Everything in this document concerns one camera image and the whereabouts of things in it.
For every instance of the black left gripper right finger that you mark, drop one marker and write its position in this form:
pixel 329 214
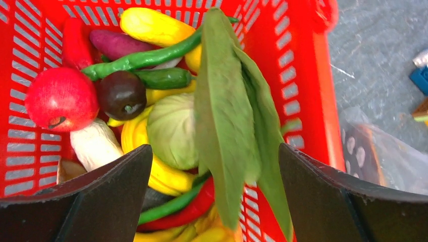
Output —
pixel 329 205

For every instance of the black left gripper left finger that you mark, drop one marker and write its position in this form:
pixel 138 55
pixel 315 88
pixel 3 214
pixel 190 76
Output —
pixel 101 205

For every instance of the clear zip top bag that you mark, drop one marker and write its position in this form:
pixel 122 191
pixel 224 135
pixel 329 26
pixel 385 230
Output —
pixel 404 167

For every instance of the pale green cabbage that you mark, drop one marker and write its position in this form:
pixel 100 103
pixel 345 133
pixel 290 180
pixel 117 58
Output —
pixel 170 130

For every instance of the green leafy vegetable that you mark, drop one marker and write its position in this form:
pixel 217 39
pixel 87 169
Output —
pixel 236 124

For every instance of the brown orange hot dog bun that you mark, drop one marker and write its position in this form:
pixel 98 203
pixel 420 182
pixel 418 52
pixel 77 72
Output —
pixel 360 154

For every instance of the dark green chili pepper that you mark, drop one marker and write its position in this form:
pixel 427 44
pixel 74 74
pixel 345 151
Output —
pixel 173 205

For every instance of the white mushroom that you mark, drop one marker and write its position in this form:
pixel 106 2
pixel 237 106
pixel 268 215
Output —
pixel 95 145

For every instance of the red chili pepper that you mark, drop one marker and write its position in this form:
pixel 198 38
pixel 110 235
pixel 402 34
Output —
pixel 198 207

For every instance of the yellow banana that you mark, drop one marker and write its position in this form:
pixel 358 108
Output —
pixel 208 228

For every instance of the dark purple plum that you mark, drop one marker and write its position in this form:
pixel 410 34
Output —
pixel 121 95

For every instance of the red apple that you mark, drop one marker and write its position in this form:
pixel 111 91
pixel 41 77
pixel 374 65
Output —
pixel 62 100

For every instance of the yellow orange toy block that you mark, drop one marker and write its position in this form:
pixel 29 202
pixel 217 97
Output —
pixel 420 114

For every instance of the green cucumber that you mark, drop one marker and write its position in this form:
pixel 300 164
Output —
pixel 164 79

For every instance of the long green pepper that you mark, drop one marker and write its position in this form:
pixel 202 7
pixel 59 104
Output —
pixel 143 59

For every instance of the red bell pepper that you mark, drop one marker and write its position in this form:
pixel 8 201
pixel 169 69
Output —
pixel 77 51

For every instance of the purple sweet potato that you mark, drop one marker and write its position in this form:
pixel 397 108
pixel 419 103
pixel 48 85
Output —
pixel 116 45

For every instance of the blue white toy block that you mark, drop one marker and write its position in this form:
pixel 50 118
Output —
pixel 419 75

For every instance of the red plastic basket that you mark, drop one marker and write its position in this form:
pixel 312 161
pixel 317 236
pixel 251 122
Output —
pixel 287 39

